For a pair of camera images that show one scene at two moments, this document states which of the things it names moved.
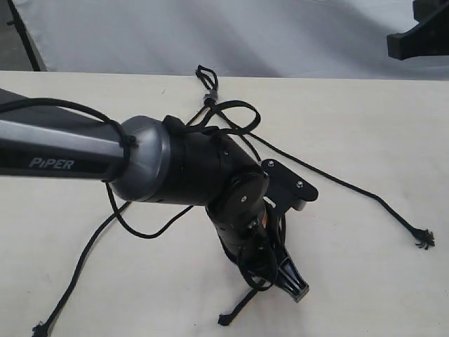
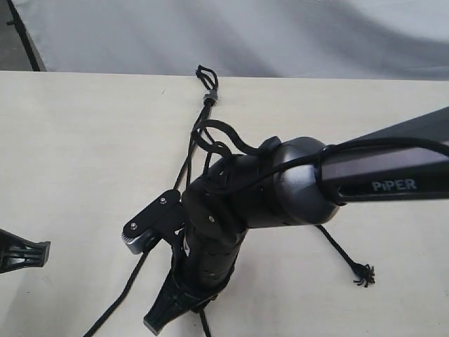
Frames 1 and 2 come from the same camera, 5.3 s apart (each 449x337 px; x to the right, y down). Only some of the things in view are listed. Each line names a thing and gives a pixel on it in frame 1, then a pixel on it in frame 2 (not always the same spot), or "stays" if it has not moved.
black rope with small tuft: (90, 241) -> (132, 274)
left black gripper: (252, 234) -> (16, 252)
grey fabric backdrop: (339, 39) stays
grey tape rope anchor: (210, 97) stays
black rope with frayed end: (426, 239) -> (363, 274)
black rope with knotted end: (222, 319) -> (209, 86)
